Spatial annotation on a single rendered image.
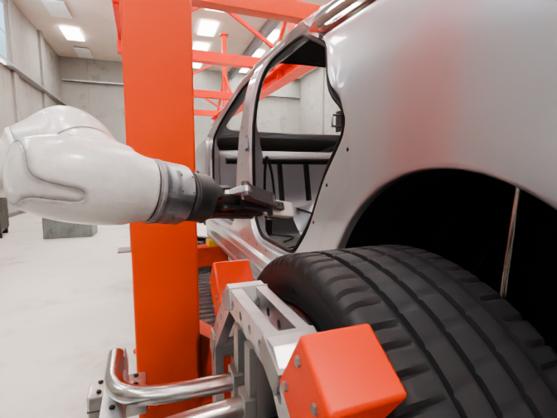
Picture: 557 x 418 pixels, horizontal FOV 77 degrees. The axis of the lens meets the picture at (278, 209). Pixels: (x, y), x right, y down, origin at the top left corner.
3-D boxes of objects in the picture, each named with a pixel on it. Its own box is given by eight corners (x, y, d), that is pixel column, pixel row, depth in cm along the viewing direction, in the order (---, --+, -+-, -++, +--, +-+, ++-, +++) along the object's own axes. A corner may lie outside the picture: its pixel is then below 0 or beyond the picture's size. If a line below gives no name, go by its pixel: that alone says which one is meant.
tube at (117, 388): (246, 400, 50) (245, 329, 49) (96, 437, 43) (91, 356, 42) (220, 343, 66) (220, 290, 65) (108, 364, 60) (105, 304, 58)
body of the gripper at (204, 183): (171, 227, 54) (220, 230, 60) (201, 210, 48) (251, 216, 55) (167, 182, 56) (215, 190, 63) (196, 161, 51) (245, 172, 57)
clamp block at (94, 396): (147, 414, 59) (147, 384, 58) (87, 428, 55) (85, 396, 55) (147, 396, 63) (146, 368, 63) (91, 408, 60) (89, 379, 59)
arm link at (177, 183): (164, 211, 44) (204, 215, 48) (160, 147, 47) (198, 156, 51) (133, 230, 50) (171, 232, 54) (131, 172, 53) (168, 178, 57)
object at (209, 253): (228, 264, 294) (227, 224, 290) (163, 271, 275) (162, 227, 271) (224, 260, 309) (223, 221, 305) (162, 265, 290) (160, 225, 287)
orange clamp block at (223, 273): (259, 298, 66) (249, 258, 71) (218, 303, 63) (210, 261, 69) (251, 313, 71) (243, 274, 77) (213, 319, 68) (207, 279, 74)
